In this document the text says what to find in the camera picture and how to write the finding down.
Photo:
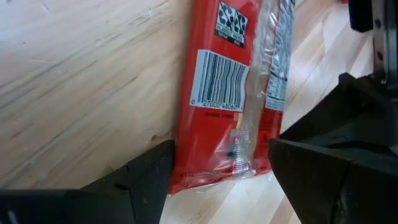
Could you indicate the red popcorn bag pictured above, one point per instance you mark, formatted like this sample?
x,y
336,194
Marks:
x,y
217,130

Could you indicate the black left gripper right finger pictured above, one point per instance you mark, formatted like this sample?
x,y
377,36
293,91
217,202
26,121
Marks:
x,y
342,174

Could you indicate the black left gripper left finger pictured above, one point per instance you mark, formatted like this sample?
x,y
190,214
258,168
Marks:
x,y
109,202

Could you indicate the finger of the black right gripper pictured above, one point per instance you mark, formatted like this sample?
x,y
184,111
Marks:
x,y
360,14

